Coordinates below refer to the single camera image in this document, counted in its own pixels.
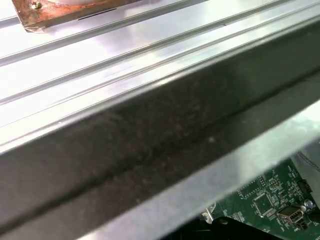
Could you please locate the small black connector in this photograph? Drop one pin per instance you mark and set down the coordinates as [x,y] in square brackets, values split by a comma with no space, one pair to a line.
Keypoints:
[301,227]

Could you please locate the metal USB connector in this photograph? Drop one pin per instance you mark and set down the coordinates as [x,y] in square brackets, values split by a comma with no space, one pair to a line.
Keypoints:
[291,214]

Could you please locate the metal locking lever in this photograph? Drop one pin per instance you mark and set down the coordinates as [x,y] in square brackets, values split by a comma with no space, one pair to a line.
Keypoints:
[209,216]

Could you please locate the black plastic bracket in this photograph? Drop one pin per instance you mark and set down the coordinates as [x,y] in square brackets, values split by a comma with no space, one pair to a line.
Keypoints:
[232,231]

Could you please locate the brown square base plate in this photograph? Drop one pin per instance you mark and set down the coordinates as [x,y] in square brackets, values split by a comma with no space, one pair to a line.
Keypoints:
[62,12]

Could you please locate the small round capacitor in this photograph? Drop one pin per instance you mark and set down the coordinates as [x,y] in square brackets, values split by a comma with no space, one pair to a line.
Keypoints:
[308,203]

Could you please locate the black pin header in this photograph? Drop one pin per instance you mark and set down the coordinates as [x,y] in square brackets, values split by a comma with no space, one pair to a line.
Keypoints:
[305,186]

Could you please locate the green motherboard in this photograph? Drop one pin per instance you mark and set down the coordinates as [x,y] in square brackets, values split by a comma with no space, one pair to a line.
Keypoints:
[243,207]

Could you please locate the black PC case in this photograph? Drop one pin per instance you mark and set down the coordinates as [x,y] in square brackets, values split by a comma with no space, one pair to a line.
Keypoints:
[125,150]

